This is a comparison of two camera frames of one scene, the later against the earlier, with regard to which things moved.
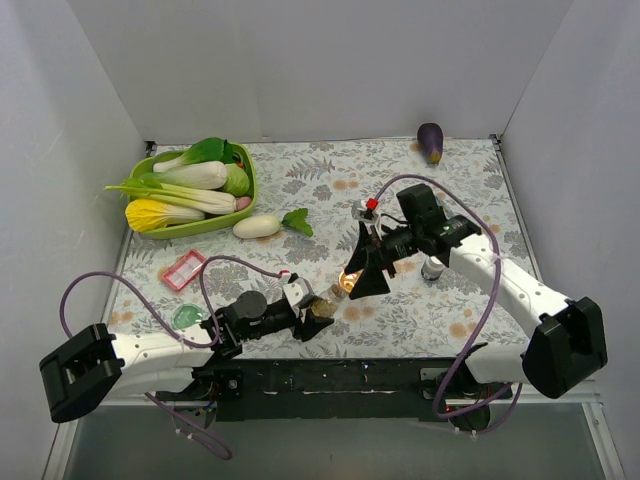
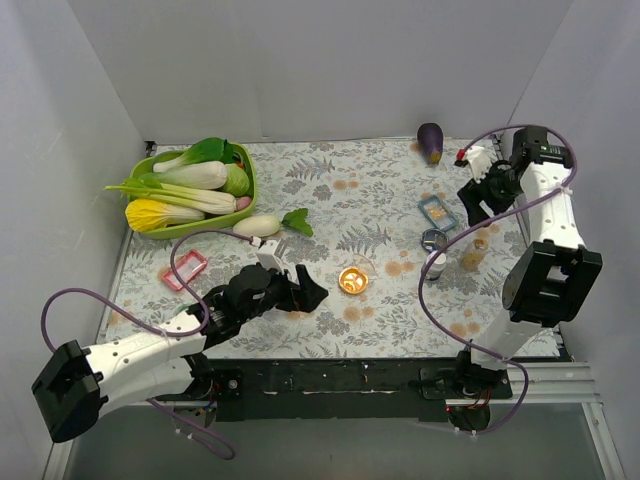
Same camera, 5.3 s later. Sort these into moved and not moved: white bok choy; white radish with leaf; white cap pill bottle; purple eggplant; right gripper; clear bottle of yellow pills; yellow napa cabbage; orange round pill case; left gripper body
Moved: right gripper; left gripper body; clear bottle of yellow pills
Not moved: yellow napa cabbage; white radish with leaf; white cap pill bottle; white bok choy; purple eggplant; orange round pill case
